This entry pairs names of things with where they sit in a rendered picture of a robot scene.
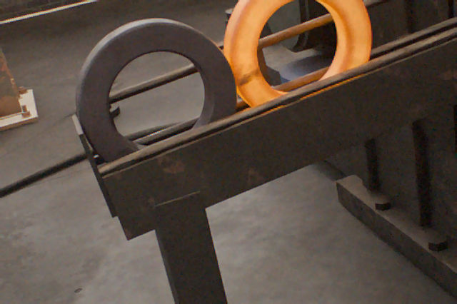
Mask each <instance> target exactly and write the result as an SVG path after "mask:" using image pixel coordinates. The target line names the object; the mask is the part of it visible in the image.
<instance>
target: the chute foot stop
mask: <svg viewBox="0 0 457 304"><path fill-rule="evenodd" d="M72 119H73V122H74V125H75V127H76V131H77V133H78V135H79V138H80V141H81V144H82V145H83V147H84V150H85V152H86V155H87V157H88V160H89V163H90V164H91V167H92V169H93V172H94V175H95V176H96V179H97V182H98V183H99V186H100V188H101V191H102V193H103V195H104V198H105V202H106V205H107V207H108V210H109V213H110V214H111V217H112V218H115V217H117V215H116V212H115V210H114V207H113V205H112V203H111V200H110V198H109V195H108V193H107V190H106V186H105V183H104V181H103V179H102V177H101V174H100V172H99V169H98V166H97V165H96V162H95V159H94V156H93V154H92V152H91V149H90V147H89V144H88V143H87V140H86V137H85V135H84V132H83V130H82V128H81V125H80V123H79V120H78V118H77V115H75V116H72Z"/></svg>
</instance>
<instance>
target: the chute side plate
mask: <svg viewBox="0 0 457 304"><path fill-rule="evenodd" d="M455 104H457V38H454V39H451V40H450V41H447V42H444V43H442V44H439V45H437V46H434V47H431V48H429V49H426V50H424V51H421V52H419V53H417V54H414V55H411V56H408V57H406V58H404V59H401V60H399V61H395V62H393V63H391V64H388V65H386V66H383V67H381V68H379V69H376V70H373V71H370V72H368V73H366V74H363V75H360V76H357V77H356V78H353V79H351V80H348V81H345V82H343V83H340V84H338V85H336V86H332V87H330V88H328V89H325V90H323V91H320V92H318V93H315V94H312V95H310V96H307V97H305V98H302V99H301V100H298V101H295V102H293V103H290V104H288V105H285V106H282V107H280V108H277V109H275V110H272V111H268V112H265V113H262V114H261V115H259V116H256V117H253V118H250V119H249V120H246V121H243V122H241V123H238V124H236V125H233V126H230V127H228V128H225V129H223V130H222V131H219V132H216V133H213V134H211V135H209V136H206V137H203V138H200V139H199V140H196V141H193V142H190V143H187V144H186V145H184V146H179V147H177V148H174V149H171V150H170V151H167V152H164V153H161V154H159V155H157V156H154V157H151V158H149V159H147V160H145V161H142V162H140V163H136V164H134V165H132V166H129V167H127V168H124V169H121V170H120V171H116V172H114V173H111V174H109V175H107V176H104V177H103V178H102V179H103V181H104V183H105V186H106V190H107V193H108V195H109V198H110V200H111V203H112V205H113V207H114V210H115V212H116V215H117V218H118V219H119V222H120V224H121V227H122V229H123V231H124V234H125V236H126V239H127V240H131V239H134V238H136V237H139V236H140V235H143V234H145V233H148V232H150V231H152V230H155V229H157V228H159V227H158V223H157V221H156V216H155V214H154V209H153V207H154V206H156V205H158V204H161V203H165V202H167V201H171V200H173V199H176V198H180V197H182V196H186V195H188V194H190V193H194V192H197V191H201V194H202V197H203V200H204V206H205V208H208V207H211V206H214V205H216V204H217V203H220V202H223V201H224V200H227V199H229V198H232V197H234V196H237V195H239V194H241V193H244V192H246V191H249V190H251V189H253V188H256V187H258V186H260V185H262V184H265V183H267V182H269V181H274V180H276V179H278V178H280V177H283V176H286V175H288V174H290V173H293V172H295V171H297V170H299V169H301V168H304V167H306V166H309V165H311V164H313V163H316V162H318V161H321V160H323V159H325V158H328V157H330V156H333V155H335V154H337V153H340V152H342V151H345V150H346V149H348V148H351V147H353V146H356V145H360V144H362V143H365V142H367V141H370V140H372V139H374V138H377V137H379V136H382V135H384V134H386V133H389V132H391V131H394V130H396V129H398V128H401V127H403V126H406V125H408V124H410V123H413V122H415V121H418V120H419V119H421V118H424V117H426V116H429V115H431V114H433V113H436V112H438V111H441V110H443V109H445V108H448V107H450V106H453V105H455Z"/></svg>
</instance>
